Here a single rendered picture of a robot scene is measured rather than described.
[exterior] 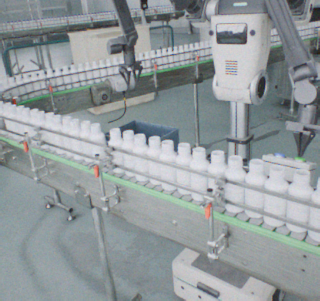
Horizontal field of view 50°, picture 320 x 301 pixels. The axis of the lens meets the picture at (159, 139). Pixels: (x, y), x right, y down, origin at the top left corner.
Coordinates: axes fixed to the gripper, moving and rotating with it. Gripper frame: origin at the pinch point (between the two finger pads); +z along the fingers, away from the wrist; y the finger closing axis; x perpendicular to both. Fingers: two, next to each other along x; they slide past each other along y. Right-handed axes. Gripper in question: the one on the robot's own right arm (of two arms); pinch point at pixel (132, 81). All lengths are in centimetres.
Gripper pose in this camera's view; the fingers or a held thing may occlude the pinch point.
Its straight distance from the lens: 173.2
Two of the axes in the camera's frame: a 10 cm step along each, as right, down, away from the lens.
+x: 7.6, 1.9, -6.2
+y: -6.4, 3.5, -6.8
